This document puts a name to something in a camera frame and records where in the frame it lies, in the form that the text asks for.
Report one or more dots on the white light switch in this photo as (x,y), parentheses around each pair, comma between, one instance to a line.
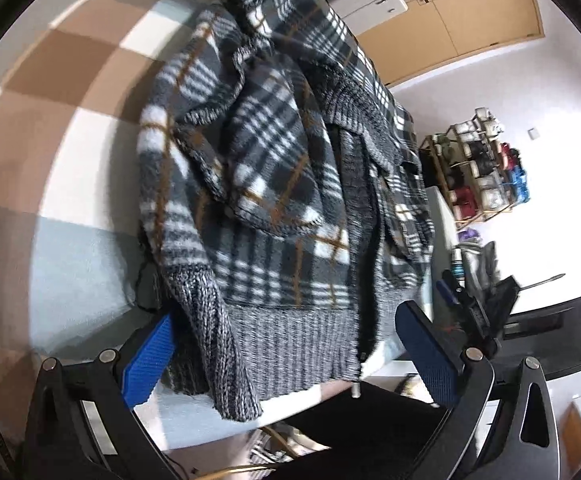
(534,133)

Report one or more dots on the grey plaid fleece jacket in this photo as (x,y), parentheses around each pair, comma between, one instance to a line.
(270,160)

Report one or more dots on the wooden shoe rack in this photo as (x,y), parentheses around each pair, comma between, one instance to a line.
(428,152)

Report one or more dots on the wooden door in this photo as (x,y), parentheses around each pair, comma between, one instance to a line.
(470,15)

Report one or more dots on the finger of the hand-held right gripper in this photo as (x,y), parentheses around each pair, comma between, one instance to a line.
(446,292)
(455,277)

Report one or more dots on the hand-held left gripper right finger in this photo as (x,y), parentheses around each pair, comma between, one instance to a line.
(428,355)

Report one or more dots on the person's black clothing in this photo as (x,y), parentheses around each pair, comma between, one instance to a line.
(370,430)

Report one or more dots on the long black furniture top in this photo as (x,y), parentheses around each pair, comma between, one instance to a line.
(565,330)

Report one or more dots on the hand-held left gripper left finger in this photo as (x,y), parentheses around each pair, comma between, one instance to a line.
(148,360)

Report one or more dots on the purple bag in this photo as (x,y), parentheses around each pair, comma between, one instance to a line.
(469,236)

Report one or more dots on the thin metal rod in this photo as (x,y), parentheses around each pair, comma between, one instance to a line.
(543,281)

